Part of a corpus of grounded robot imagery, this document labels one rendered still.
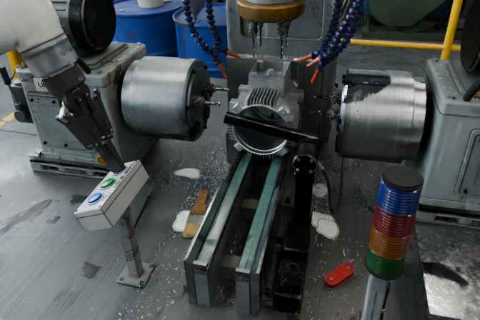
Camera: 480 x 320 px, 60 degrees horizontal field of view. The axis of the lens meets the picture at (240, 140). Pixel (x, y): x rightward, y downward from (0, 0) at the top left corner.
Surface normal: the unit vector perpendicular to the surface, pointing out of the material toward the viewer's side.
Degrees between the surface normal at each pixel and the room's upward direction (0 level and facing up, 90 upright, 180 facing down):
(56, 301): 0
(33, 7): 73
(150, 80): 43
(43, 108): 90
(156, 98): 66
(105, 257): 0
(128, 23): 90
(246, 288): 90
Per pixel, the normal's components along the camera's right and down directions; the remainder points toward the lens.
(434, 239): -0.03, -0.86
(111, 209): 0.90, -0.22
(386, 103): -0.20, -0.15
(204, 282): -0.24, 0.51
